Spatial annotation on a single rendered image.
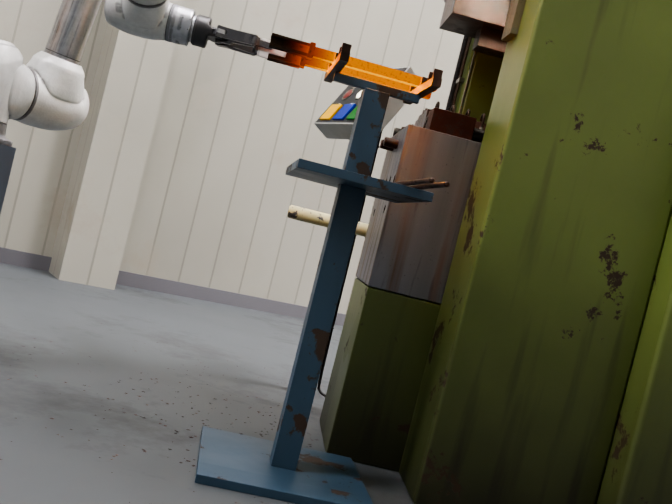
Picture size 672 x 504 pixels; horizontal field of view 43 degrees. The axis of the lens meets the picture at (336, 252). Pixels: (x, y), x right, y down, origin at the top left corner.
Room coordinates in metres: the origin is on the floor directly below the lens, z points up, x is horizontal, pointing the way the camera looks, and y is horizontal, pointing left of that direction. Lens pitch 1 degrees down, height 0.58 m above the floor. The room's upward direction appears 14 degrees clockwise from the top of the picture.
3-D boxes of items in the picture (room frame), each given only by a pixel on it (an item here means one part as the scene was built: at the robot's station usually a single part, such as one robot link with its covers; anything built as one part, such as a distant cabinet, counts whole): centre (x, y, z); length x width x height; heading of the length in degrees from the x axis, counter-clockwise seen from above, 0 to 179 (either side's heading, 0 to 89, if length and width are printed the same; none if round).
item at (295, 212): (2.85, -0.03, 0.62); 0.44 x 0.05 x 0.05; 94
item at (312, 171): (2.01, 0.00, 0.71); 0.40 x 0.30 x 0.02; 8
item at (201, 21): (2.08, 0.42, 0.98); 0.09 x 0.08 x 0.07; 97
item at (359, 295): (2.48, -0.37, 0.23); 0.56 x 0.38 x 0.47; 94
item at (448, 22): (2.53, -0.36, 1.32); 0.42 x 0.20 x 0.10; 94
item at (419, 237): (2.48, -0.37, 0.69); 0.56 x 0.38 x 0.45; 94
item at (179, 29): (2.07, 0.49, 0.98); 0.09 x 0.06 x 0.09; 7
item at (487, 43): (2.51, -0.40, 1.24); 0.30 x 0.07 x 0.06; 94
